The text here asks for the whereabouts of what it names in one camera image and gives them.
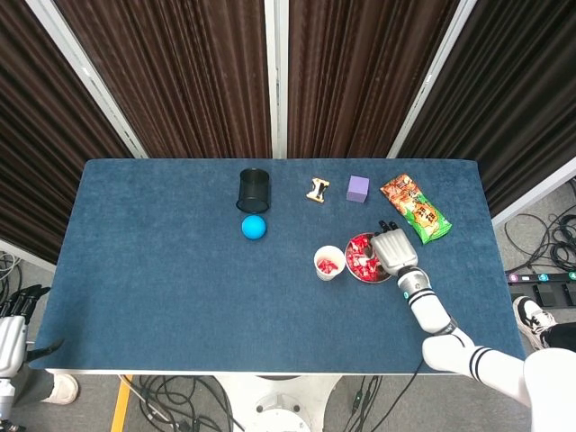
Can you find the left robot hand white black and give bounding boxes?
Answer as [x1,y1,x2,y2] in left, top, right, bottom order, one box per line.
[0,284,65,378]

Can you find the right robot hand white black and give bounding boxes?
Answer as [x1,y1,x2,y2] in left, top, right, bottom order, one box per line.
[369,219,419,276]

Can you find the white paper cup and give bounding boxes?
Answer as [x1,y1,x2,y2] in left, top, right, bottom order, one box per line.
[313,245,347,282]

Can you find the black mesh pen cup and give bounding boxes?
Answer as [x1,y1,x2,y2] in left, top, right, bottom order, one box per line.
[235,167,274,213]

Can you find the round metal plate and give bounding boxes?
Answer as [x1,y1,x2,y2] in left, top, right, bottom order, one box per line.
[345,231,398,284]

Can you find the orange green snack bag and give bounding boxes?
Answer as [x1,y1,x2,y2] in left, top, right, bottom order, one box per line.
[380,174,453,246]

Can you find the grey trouser leg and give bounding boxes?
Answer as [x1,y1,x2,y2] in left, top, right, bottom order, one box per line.
[11,368,58,407]

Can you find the white shoe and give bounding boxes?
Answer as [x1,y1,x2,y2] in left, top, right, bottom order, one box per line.
[42,373,81,406]

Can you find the purple cube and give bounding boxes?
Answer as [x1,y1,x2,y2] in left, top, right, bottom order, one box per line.
[346,175,371,203]

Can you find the yellow floor tape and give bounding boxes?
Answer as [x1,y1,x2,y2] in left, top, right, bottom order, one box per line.
[110,373,134,432]

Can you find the blue ball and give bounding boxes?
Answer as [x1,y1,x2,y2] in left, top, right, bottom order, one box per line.
[240,214,268,241]

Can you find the white black sneaker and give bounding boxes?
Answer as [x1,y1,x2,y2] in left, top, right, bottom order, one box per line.
[512,295,560,352]

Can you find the black foot pedals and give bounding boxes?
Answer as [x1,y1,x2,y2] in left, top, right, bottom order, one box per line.
[530,282,576,309]

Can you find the brown pleated curtain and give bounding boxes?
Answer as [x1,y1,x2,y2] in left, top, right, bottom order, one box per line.
[53,0,274,158]
[398,0,576,217]
[0,0,136,266]
[287,0,460,159]

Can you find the blue fabric table mat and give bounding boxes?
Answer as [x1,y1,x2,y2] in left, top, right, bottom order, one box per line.
[27,157,529,374]

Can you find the black trouser leg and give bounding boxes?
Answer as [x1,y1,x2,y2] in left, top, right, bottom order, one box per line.
[539,321,576,352]

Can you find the grey floor cables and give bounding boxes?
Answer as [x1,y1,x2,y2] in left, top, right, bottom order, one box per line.
[0,251,19,293]

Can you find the white partition frame rail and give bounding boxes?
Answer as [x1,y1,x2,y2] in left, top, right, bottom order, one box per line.
[0,238,58,275]
[491,155,576,229]

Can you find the black cable green connector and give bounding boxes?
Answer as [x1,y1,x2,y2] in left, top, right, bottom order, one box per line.
[349,375,383,432]

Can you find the black floor cable bundle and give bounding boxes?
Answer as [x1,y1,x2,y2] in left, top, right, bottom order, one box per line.
[503,177,576,271]
[117,373,247,432]

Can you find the white partition frame post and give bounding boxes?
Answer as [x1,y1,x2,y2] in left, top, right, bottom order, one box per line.
[387,0,478,158]
[264,0,290,159]
[24,0,149,158]

